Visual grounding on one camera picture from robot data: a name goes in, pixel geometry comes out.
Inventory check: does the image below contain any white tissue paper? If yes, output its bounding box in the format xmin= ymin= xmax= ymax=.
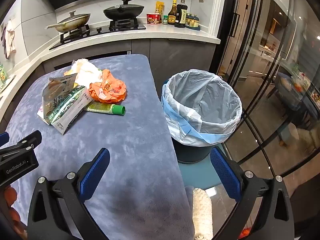
xmin=71 ymin=59 xmax=103 ymax=88

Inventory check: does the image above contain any dark soy sauce bottle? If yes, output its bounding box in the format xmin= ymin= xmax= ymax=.
xmin=174 ymin=0 xmax=188 ymax=28

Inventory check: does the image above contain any black wok with lid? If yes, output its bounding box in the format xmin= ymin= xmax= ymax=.
xmin=103 ymin=0 xmax=145 ymax=20

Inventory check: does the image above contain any green and white carton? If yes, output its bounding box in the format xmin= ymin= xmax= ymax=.
xmin=47 ymin=85 xmax=94 ymax=135

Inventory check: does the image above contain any orange plastic bag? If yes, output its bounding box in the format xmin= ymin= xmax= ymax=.
xmin=89 ymin=69 xmax=127 ymax=103

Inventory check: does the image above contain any white fluffy cloth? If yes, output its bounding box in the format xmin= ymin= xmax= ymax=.
xmin=192 ymin=187 xmax=213 ymax=240

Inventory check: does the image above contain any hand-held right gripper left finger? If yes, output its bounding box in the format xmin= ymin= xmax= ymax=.
xmin=27 ymin=148 xmax=112 ymax=240

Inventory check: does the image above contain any glass sliding door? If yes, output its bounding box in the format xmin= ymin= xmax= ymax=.
xmin=217 ymin=0 xmax=320 ymax=240

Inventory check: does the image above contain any black gas hob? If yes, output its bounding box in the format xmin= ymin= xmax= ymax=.
xmin=49 ymin=19 xmax=147 ymax=50

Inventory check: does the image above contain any red instant noodle cup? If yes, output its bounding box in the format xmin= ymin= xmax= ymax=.
xmin=146 ymin=13 xmax=161 ymax=25

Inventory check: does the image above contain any black trash bin with liner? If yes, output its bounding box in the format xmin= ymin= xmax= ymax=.
xmin=161 ymin=69 xmax=243 ymax=164

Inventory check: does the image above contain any yellow seasoning packet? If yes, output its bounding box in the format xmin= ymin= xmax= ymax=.
xmin=155 ymin=1 xmax=165 ymax=18

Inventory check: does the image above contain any brown sauce bottle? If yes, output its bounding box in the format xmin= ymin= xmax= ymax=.
xmin=168 ymin=0 xmax=178 ymax=25

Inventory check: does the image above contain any blue seasoning jar set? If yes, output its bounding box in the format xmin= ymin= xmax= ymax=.
xmin=185 ymin=14 xmax=200 ymax=31

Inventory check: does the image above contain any beige food pouch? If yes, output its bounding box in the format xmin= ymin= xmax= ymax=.
xmin=37 ymin=74 xmax=77 ymax=125

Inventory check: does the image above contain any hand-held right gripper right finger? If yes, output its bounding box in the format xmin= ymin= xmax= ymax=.
xmin=210 ymin=147 xmax=295 ymax=240

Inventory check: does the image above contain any beige wok with glass lid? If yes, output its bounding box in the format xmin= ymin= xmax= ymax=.
xmin=46 ymin=10 xmax=91 ymax=33

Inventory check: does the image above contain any white hanging towel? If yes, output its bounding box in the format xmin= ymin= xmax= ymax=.
xmin=2 ymin=20 xmax=16 ymax=59

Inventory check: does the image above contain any kitchen counter with grey cabinets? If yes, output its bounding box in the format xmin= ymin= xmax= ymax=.
xmin=0 ymin=22 xmax=222 ymax=100

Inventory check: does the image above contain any cluttered dining table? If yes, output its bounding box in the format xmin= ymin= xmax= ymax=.
xmin=271 ymin=71 xmax=320 ymax=120

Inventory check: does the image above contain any green squeeze tube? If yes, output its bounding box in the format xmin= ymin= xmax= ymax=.
xmin=83 ymin=101 xmax=126 ymax=115

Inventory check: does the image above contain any orange round fruit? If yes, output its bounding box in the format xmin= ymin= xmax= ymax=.
xmin=239 ymin=226 xmax=252 ymax=240
xmin=9 ymin=209 xmax=22 ymax=223
xmin=4 ymin=187 xmax=17 ymax=207

